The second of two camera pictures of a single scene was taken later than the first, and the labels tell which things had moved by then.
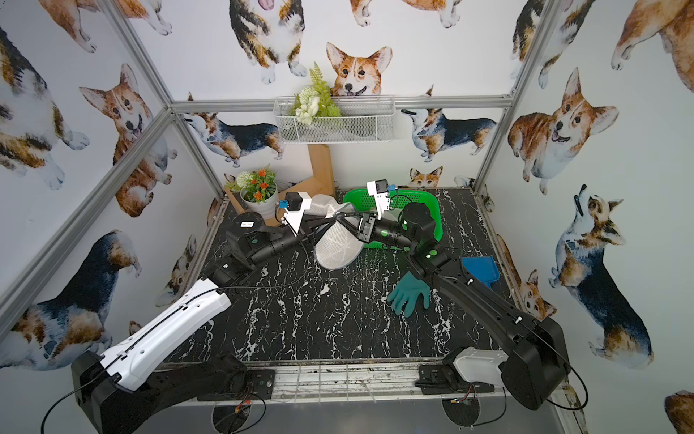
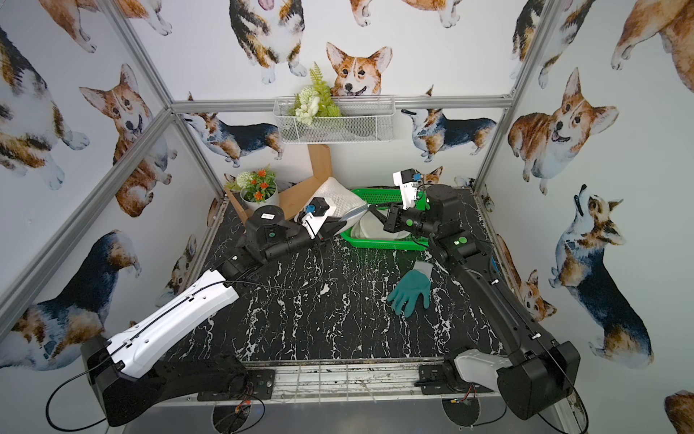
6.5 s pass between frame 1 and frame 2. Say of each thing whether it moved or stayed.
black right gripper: moved
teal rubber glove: stayed
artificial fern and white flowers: stayed
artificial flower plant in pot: stayed
